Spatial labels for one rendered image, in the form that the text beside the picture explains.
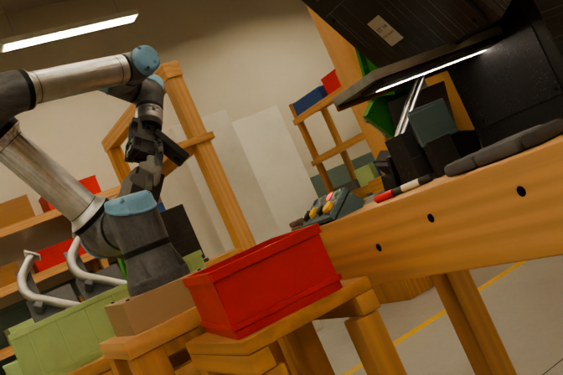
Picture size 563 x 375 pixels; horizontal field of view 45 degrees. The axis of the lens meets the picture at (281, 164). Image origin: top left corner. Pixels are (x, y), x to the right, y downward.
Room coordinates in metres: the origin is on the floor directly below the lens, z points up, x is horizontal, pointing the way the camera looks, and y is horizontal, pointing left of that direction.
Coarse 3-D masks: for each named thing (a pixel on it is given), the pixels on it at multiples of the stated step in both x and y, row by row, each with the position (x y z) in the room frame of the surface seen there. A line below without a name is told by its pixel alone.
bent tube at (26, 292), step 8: (32, 256) 2.29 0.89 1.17; (24, 264) 2.27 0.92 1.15; (32, 264) 2.29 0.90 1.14; (24, 272) 2.26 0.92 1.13; (24, 280) 2.24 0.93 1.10; (24, 288) 2.23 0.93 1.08; (24, 296) 2.22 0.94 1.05; (32, 296) 2.22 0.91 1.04; (40, 296) 2.22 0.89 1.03; (48, 296) 2.23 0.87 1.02; (48, 304) 2.23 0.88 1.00; (56, 304) 2.23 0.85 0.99; (64, 304) 2.23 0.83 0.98; (72, 304) 2.23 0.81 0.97
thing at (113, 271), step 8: (80, 264) 2.36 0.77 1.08; (96, 272) 2.36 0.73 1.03; (104, 272) 2.36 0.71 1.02; (112, 272) 2.37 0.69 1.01; (120, 272) 2.38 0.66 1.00; (80, 280) 2.33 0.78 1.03; (80, 288) 2.31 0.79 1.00; (96, 288) 2.32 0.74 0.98; (104, 288) 2.33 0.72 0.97; (112, 288) 2.34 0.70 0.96; (88, 296) 2.30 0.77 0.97
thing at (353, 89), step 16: (480, 32) 1.37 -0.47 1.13; (496, 32) 1.39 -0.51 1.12; (448, 48) 1.32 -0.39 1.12; (464, 48) 1.35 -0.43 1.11; (480, 48) 1.37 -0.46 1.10; (400, 64) 1.27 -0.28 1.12; (416, 64) 1.28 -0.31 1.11; (432, 64) 1.31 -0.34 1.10; (448, 64) 1.41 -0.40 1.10; (368, 80) 1.26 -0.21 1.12; (384, 80) 1.25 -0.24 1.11; (400, 80) 1.32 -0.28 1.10; (336, 96) 1.36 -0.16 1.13; (352, 96) 1.33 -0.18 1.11; (368, 96) 1.40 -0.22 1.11
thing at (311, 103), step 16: (336, 80) 7.95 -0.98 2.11; (304, 96) 8.55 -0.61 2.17; (320, 96) 8.33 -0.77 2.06; (304, 112) 8.64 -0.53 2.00; (304, 128) 8.81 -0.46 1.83; (336, 128) 9.05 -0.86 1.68; (336, 144) 9.06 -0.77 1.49; (352, 144) 8.02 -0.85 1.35; (368, 144) 7.85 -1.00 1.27; (320, 160) 8.65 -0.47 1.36; (352, 176) 9.04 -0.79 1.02; (368, 176) 8.13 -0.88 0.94; (352, 192) 8.44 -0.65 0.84; (368, 192) 8.11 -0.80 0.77
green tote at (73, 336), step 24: (192, 264) 2.18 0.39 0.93; (120, 288) 2.08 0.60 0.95; (72, 312) 2.02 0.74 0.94; (96, 312) 2.05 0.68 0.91; (24, 336) 1.97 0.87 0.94; (48, 336) 1.99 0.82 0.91; (72, 336) 2.01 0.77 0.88; (96, 336) 2.04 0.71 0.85; (24, 360) 1.96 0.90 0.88; (48, 360) 1.98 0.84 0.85; (72, 360) 2.00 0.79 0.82
